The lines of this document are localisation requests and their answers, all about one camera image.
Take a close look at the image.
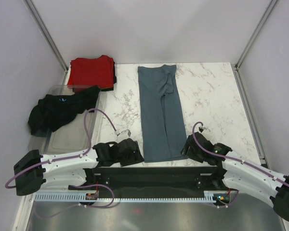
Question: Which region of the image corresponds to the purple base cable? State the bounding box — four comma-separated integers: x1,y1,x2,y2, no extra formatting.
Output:
35,184,116,219
213,189,240,209

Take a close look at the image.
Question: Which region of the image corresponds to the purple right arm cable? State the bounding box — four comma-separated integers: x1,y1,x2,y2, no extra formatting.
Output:
192,122,289,195

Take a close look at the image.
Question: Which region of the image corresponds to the aluminium corner frame post left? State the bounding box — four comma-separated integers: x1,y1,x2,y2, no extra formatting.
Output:
24,0,68,72

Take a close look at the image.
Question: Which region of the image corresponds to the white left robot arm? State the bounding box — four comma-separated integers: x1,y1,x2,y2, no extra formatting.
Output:
13,138,144,196

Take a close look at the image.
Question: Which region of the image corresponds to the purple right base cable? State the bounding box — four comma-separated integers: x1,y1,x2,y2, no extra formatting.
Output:
213,189,240,209

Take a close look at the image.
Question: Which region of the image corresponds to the folded black t-shirt under red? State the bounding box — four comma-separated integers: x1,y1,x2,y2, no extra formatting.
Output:
101,61,117,92

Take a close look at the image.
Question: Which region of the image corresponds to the aluminium corner frame post right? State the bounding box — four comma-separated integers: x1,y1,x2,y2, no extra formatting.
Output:
233,0,279,72

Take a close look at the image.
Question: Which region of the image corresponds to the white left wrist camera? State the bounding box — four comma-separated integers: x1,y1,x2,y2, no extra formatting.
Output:
116,129,131,142

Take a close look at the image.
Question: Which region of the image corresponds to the white slotted cable duct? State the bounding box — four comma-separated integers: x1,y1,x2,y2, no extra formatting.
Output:
34,191,216,203

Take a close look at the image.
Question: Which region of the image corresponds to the clear plastic bin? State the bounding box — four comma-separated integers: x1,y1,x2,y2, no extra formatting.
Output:
28,85,102,155

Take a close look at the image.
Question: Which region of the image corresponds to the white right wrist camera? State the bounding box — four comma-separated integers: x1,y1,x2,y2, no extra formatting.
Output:
198,126,211,133

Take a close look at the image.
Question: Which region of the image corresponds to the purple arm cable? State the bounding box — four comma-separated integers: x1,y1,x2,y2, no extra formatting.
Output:
192,122,289,195
5,108,120,190

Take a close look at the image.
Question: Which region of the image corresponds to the blue-grey t-shirt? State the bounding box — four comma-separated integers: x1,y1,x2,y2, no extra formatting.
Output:
138,65,187,163

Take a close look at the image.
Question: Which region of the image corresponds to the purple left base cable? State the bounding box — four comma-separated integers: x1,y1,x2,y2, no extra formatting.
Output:
35,184,116,219

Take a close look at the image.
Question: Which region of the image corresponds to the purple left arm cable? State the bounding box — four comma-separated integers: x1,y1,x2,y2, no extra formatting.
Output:
5,108,120,190

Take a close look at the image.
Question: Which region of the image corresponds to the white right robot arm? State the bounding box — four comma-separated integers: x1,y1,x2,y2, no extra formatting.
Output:
181,132,289,222

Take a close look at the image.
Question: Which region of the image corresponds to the aluminium corner frame post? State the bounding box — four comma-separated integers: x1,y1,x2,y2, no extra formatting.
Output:
24,0,68,72
233,0,279,72

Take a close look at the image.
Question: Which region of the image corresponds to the black t-shirt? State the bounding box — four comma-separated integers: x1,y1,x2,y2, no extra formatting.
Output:
28,86,101,135
101,61,117,92

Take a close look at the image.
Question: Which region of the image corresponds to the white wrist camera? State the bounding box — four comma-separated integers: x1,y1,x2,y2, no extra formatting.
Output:
116,129,131,142
198,126,211,133

